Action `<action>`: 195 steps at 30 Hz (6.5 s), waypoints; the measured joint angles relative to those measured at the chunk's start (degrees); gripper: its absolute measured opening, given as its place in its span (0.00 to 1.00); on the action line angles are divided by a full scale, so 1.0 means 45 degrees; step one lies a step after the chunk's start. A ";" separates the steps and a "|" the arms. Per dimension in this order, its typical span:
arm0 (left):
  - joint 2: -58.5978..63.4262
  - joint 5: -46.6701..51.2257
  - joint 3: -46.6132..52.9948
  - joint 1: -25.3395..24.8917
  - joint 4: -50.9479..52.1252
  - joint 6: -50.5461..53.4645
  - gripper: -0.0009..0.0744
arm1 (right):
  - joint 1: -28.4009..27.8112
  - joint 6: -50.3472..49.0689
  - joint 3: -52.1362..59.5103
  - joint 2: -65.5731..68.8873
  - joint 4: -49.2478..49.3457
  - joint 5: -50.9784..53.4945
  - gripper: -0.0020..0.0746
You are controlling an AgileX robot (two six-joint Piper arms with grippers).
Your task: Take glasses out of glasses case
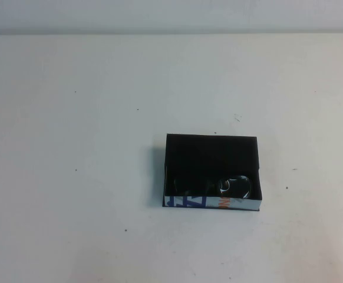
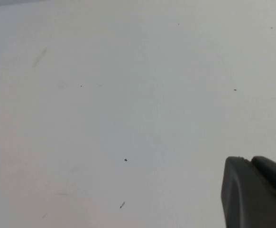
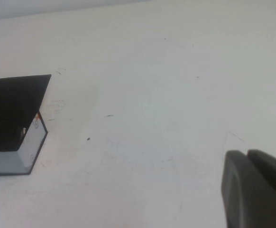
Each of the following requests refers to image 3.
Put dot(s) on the black glasses case printed lining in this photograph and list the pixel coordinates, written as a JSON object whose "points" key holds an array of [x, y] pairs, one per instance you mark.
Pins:
{"points": [[12, 99]]}

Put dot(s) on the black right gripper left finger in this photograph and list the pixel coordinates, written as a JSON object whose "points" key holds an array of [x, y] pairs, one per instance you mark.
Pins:
{"points": [[247, 197]]}

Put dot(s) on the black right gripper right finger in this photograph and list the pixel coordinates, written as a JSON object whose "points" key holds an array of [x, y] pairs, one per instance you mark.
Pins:
{"points": [[270, 164]]}

